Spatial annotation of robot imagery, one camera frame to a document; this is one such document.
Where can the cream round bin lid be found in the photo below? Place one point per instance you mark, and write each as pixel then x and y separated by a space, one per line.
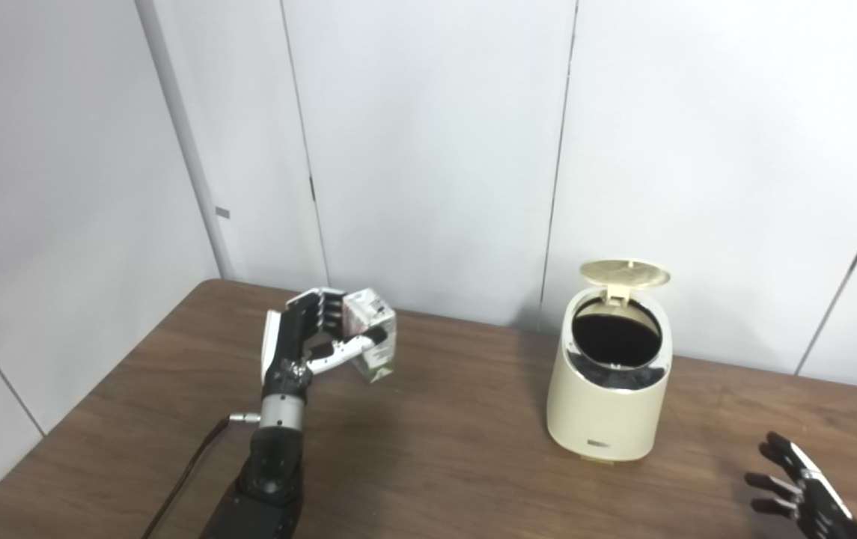
pixel 623 274

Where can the black bin liner bag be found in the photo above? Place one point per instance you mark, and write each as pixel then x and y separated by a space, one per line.
pixel 615 337

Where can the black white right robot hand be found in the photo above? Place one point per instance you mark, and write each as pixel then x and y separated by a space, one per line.
pixel 821 513

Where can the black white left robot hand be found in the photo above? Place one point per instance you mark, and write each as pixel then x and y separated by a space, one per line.
pixel 290 352

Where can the cream-colored bin body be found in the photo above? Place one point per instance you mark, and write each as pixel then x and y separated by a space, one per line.
pixel 608 423

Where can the white green milk carton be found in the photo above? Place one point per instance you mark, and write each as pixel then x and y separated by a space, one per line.
pixel 376 363

